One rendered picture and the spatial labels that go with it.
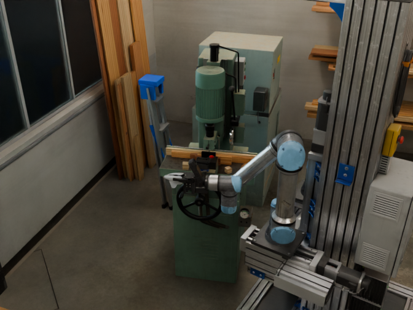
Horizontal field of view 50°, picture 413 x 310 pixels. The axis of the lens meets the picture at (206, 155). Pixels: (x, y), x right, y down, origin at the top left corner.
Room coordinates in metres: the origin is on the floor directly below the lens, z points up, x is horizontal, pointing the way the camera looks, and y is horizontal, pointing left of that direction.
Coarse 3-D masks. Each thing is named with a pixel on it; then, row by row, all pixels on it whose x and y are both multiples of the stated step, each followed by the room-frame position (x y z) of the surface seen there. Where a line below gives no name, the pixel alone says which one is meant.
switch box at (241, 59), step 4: (236, 60) 2.79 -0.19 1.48; (240, 60) 2.79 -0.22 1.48; (244, 60) 2.80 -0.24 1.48; (236, 64) 2.78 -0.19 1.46; (240, 64) 2.77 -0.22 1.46; (244, 64) 2.78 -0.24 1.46; (236, 68) 2.78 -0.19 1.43; (240, 68) 2.77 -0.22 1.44; (244, 68) 2.80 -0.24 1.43; (236, 72) 2.78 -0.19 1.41; (240, 72) 2.77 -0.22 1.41; (236, 76) 2.78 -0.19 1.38; (240, 76) 2.77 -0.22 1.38; (240, 80) 2.77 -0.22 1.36; (244, 80) 2.83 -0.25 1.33; (240, 84) 2.77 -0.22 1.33
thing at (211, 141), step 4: (216, 132) 2.59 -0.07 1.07; (216, 136) 2.58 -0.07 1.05; (204, 140) 2.49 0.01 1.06; (208, 140) 2.48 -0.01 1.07; (212, 140) 2.48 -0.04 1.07; (216, 140) 2.58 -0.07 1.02; (204, 144) 2.49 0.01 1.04; (212, 144) 2.48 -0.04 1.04; (204, 148) 2.49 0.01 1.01; (212, 148) 2.48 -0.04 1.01
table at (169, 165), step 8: (168, 160) 2.52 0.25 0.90; (176, 160) 2.52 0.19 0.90; (184, 160) 2.52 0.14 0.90; (160, 168) 2.42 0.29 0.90; (168, 168) 2.42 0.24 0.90; (176, 168) 2.42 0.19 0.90; (224, 168) 2.42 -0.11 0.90; (232, 168) 2.42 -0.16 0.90; (160, 176) 2.42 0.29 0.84; (248, 184) 2.32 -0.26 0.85
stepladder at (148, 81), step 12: (144, 84) 3.30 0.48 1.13; (156, 84) 3.28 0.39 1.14; (144, 96) 3.30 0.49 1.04; (156, 96) 3.41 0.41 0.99; (156, 108) 3.32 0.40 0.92; (156, 120) 3.28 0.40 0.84; (156, 132) 3.25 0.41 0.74; (168, 132) 3.44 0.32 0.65; (156, 144) 3.27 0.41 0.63; (168, 144) 3.40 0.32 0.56; (156, 156) 3.27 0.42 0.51; (168, 180) 3.26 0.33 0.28; (168, 192) 3.22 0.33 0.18
